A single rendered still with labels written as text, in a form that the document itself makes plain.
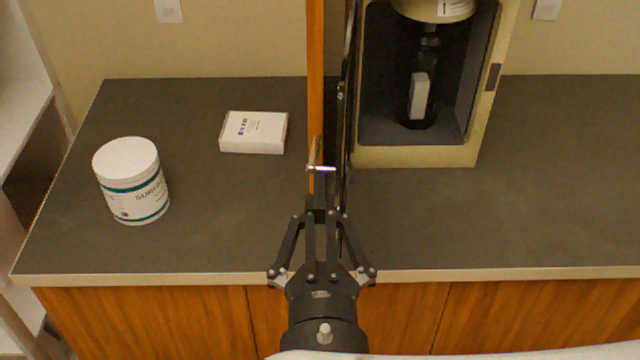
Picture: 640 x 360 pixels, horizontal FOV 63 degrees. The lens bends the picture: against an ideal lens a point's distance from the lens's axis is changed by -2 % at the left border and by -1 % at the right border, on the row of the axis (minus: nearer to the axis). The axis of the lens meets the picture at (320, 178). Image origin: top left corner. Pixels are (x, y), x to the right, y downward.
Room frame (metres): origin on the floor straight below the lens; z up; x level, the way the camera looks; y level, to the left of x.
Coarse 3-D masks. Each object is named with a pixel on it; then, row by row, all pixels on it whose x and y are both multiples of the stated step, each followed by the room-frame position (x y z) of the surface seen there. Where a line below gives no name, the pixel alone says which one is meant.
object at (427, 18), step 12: (396, 0) 1.00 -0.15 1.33; (408, 0) 0.97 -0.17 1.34; (420, 0) 0.96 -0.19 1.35; (432, 0) 0.95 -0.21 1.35; (444, 0) 0.95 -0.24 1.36; (456, 0) 0.95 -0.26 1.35; (468, 0) 0.97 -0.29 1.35; (408, 12) 0.96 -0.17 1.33; (420, 12) 0.95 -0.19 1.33; (432, 12) 0.94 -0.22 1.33; (444, 12) 0.94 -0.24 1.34; (456, 12) 0.95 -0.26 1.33; (468, 12) 0.96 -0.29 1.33
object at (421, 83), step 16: (448, 32) 1.03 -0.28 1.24; (432, 48) 0.97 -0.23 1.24; (448, 48) 0.99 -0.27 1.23; (416, 64) 0.98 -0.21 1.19; (432, 64) 0.98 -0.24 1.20; (416, 80) 0.98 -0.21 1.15; (432, 80) 0.98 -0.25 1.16; (400, 96) 1.01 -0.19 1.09; (416, 96) 0.98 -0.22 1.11; (432, 96) 0.98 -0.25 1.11; (400, 112) 1.00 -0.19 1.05; (416, 112) 0.98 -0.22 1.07; (432, 112) 0.99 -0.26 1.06
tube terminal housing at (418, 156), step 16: (368, 0) 0.92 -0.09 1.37; (512, 0) 0.92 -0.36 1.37; (496, 16) 0.95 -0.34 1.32; (512, 16) 0.92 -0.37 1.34; (496, 32) 0.95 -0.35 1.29; (496, 48) 0.92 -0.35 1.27; (480, 80) 0.95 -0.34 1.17; (480, 96) 0.92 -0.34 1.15; (480, 112) 0.92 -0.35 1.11; (480, 128) 0.92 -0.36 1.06; (464, 144) 0.92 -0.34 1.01; (480, 144) 0.92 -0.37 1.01; (352, 160) 0.92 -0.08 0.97; (368, 160) 0.92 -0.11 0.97; (384, 160) 0.92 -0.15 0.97; (400, 160) 0.92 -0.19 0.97; (416, 160) 0.92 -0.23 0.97; (432, 160) 0.92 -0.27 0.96; (448, 160) 0.92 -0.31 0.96; (464, 160) 0.92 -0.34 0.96
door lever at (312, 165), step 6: (318, 138) 0.72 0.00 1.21; (312, 144) 0.70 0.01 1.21; (318, 144) 0.70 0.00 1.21; (312, 150) 0.69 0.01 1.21; (318, 150) 0.69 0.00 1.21; (312, 156) 0.67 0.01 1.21; (318, 156) 0.67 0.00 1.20; (312, 162) 0.65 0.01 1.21; (306, 168) 0.65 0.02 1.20; (312, 168) 0.64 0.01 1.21; (318, 168) 0.64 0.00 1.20; (324, 168) 0.64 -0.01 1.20; (330, 168) 0.64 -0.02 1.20
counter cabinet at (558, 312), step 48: (48, 288) 0.64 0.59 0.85; (96, 288) 0.64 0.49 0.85; (144, 288) 0.64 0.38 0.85; (192, 288) 0.64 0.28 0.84; (240, 288) 0.64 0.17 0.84; (384, 288) 0.65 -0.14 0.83; (432, 288) 0.65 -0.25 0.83; (480, 288) 0.65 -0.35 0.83; (528, 288) 0.66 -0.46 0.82; (576, 288) 0.66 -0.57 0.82; (624, 288) 0.66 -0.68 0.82; (96, 336) 0.64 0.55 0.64; (144, 336) 0.64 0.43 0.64; (192, 336) 0.64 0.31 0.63; (240, 336) 0.64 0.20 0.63; (384, 336) 0.65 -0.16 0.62; (432, 336) 0.65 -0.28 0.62; (480, 336) 0.66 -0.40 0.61; (528, 336) 0.66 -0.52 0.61; (576, 336) 0.66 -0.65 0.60; (624, 336) 0.66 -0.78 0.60
